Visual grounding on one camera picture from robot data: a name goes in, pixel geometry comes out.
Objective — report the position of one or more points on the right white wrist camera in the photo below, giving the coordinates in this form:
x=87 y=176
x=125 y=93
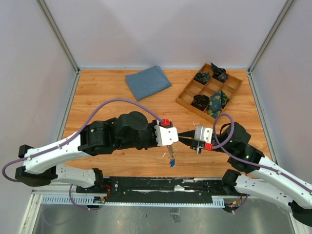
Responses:
x=203 y=134

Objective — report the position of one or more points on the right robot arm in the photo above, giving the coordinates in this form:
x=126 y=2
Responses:
x=252 y=172

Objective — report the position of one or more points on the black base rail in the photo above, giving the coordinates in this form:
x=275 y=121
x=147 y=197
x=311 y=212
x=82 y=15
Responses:
x=159 y=190

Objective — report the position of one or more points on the dark navy rolled tie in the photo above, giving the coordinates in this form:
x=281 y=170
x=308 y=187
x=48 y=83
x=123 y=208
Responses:
x=219 y=73

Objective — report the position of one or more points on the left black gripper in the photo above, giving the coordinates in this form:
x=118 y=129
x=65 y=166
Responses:
x=152 y=125

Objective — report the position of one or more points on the blue yellow floral tie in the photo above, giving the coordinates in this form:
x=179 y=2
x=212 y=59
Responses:
x=217 y=103

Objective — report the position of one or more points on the folded blue cloth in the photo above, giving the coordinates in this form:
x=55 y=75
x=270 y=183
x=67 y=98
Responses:
x=147 y=82

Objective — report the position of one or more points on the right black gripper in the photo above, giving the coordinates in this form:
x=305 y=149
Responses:
x=187 y=139

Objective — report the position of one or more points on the black orange rolled tie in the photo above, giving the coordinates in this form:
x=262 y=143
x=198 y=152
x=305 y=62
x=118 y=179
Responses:
x=200 y=102

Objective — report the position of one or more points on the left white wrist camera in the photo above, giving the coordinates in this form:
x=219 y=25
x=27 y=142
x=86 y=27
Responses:
x=166 y=136

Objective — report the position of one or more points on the metal key organizer red handle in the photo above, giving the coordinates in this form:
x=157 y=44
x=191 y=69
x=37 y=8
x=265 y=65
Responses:
x=171 y=155

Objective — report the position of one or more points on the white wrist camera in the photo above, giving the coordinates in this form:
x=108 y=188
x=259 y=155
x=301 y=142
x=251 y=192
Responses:
x=203 y=134
x=166 y=136

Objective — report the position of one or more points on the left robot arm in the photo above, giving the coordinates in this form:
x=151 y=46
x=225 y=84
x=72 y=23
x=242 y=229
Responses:
x=47 y=164

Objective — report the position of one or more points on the wooden compartment tray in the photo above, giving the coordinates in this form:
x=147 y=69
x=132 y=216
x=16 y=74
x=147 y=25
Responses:
x=193 y=88

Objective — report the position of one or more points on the dark green rolled tie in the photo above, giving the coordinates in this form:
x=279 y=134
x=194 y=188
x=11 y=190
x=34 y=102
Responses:
x=202 y=77

